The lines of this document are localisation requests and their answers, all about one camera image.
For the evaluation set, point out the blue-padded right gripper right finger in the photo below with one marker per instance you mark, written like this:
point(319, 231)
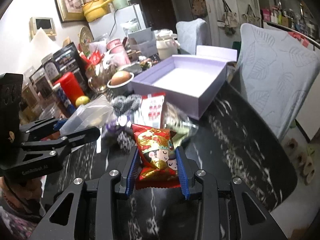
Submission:
point(228, 209)

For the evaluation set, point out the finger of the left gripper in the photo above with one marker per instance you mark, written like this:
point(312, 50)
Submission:
point(43, 124)
point(34, 144)

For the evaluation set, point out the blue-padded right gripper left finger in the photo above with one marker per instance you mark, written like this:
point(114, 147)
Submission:
point(68, 218)

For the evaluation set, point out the red cartoon snack packet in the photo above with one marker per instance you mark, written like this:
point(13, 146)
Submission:
point(157, 152)

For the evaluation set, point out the purple silver snack pouch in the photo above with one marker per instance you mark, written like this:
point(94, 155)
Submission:
point(115, 127)

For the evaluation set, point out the red white snack bag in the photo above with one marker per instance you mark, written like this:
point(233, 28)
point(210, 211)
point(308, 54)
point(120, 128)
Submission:
point(151, 109)

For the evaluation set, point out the black white checkered scrunchie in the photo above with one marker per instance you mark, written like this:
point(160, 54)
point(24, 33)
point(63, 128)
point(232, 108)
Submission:
point(126, 140)

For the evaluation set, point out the blue white tube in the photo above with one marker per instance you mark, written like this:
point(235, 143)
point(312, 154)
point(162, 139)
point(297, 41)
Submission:
point(64, 99)

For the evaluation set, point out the clear plastic bag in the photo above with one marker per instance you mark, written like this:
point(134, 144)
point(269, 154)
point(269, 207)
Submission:
point(96, 113)

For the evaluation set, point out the yellow lemon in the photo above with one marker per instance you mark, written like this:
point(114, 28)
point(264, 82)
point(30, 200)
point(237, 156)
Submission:
point(82, 100)

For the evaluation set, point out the red cylinder can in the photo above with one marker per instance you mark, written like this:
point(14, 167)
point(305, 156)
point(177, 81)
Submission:
point(71, 87)

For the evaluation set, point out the glass jar dark lid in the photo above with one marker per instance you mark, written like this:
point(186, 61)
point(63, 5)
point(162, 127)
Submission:
point(50, 68)

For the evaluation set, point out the grey checkered fabric scrunchie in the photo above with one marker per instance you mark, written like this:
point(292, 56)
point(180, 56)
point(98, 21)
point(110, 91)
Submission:
point(126, 105)

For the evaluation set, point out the black coffee bag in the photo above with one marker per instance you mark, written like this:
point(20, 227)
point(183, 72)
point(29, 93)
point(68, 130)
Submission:
point(68, 59)

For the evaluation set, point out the bowl with brown egg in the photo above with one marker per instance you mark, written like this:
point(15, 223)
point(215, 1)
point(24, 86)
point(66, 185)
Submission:
point(120, 83)

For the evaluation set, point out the pink cup stack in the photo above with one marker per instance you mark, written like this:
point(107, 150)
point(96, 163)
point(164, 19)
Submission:
point(118, 52)

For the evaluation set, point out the woven round fan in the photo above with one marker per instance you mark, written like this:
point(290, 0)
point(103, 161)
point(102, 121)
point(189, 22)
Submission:
point(85, 38)

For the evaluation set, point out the lavender open gift box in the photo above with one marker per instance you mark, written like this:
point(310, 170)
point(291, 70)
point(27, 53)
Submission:
point(189, 82)

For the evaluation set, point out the grey storage box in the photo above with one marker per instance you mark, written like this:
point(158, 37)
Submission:
point(143, 41)

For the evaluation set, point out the gold framed picture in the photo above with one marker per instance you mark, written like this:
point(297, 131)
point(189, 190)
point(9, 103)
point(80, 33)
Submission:
point(70, 10)

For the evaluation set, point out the white mini fridge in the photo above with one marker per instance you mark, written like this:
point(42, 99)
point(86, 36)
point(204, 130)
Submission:
point(118, 24)

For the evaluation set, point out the yellow enamel pot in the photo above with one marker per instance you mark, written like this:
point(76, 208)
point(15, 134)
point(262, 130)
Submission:
point(95, 9)

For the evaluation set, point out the cream pig-shaped kettle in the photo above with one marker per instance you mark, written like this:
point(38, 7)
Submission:
point(166, 43)

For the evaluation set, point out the near light blue chair cover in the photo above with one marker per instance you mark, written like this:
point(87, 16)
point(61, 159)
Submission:
point(274, 74)

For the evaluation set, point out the light blue chair cover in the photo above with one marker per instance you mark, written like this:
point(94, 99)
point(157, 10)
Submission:
point(192, 34)
point(274, 74)

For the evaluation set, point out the far light blue chair cover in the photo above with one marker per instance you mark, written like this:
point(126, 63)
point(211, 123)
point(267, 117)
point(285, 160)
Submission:
point(192, 34)

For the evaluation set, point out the hanging tote bag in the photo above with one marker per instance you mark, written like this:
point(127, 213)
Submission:
point(229, 21)

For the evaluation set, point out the wall intercom panel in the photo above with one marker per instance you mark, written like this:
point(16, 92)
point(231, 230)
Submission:
point(44, 23)

